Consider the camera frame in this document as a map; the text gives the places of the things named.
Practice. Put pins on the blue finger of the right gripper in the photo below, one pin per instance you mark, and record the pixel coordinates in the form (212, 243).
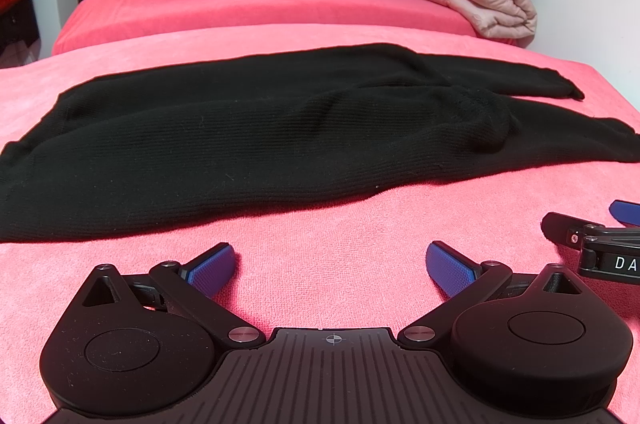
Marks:
(625, 212)
(570, 231)

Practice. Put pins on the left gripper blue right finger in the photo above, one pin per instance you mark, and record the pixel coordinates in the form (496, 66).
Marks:
(466, 284)

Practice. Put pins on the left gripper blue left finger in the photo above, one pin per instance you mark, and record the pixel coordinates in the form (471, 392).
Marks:
(189, 289)

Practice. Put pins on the black knit pants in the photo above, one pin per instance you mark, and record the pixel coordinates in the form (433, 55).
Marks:
(161, 148)

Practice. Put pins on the pink bed blanket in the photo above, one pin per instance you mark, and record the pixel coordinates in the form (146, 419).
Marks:
(358, 262)

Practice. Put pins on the folded beige quilt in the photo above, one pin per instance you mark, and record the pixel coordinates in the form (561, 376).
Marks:
(497, 19)

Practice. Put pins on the far pink bed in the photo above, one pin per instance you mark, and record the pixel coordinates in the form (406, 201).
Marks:
(96, 22)

